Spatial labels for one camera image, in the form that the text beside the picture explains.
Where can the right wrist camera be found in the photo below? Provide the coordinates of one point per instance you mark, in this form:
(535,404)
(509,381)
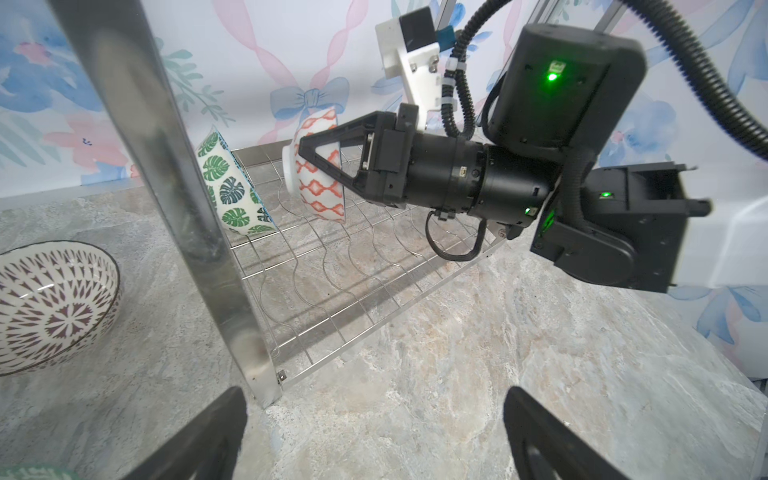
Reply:
(409,48)

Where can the steel two-tier dish rack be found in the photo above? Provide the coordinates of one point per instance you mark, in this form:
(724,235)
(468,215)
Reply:
(288,291)

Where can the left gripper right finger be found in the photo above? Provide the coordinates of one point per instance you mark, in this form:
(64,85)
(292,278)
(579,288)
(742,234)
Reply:
(544,448)

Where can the maroon patterned white bowl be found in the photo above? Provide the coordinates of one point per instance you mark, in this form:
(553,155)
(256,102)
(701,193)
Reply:
(58,299)

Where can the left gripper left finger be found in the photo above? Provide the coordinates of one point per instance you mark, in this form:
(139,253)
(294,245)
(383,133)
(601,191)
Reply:
(206,448)

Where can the green leaf pattern bowl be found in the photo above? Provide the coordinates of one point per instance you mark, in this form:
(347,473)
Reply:
(231,192)

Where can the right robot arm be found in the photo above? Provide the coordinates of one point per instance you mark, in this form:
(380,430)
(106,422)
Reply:
(563,93)

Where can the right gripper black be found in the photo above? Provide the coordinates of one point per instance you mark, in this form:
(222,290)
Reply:
(401,166)

